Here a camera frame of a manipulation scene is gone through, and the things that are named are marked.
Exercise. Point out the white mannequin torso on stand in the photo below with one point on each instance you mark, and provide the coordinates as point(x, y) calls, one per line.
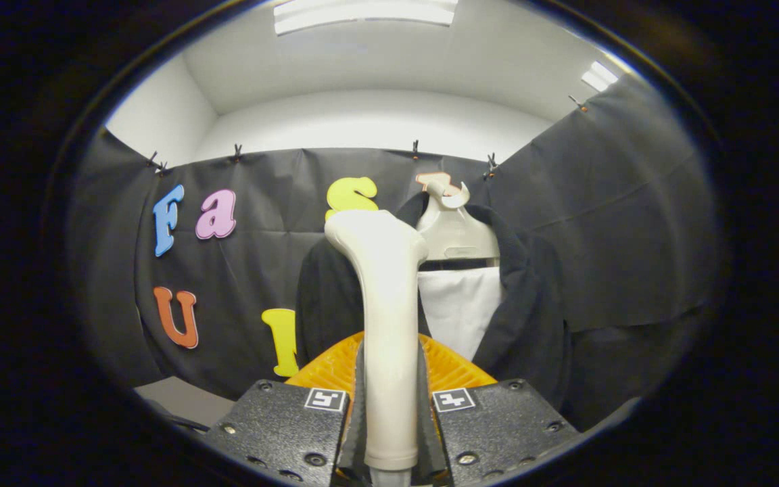
point(460, 304)

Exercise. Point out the black backdrop cloth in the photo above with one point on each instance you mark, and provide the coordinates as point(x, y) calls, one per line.
point(633, 237)

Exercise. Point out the row of black cloth clips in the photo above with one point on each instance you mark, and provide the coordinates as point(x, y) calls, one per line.
point(415, 147)

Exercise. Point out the black jacket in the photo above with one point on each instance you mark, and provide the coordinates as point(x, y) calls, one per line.
point(531, 325)

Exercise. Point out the small ceiling light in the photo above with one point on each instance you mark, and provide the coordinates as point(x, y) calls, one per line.
point(599, 76)

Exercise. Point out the grey cabinet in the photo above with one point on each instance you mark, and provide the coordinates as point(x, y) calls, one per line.
point(180, 399)

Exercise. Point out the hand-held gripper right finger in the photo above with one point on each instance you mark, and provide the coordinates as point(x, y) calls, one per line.
point(498, 426)

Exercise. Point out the white garment steamer head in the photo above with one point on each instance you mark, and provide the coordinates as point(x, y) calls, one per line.
point(389, 304)

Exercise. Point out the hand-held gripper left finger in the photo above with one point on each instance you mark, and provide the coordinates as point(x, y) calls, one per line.
point(281, 426)

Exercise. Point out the ceiling light panel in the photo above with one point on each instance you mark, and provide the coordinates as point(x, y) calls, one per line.
point(362, 13)

